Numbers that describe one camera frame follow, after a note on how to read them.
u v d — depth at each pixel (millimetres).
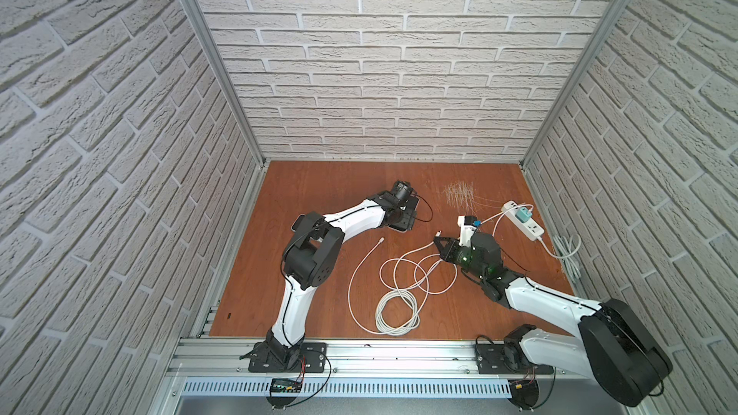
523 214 950
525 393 698
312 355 736
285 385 714
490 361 734
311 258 530
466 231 785
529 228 971
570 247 952
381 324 792
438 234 851
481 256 666
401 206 793
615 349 416
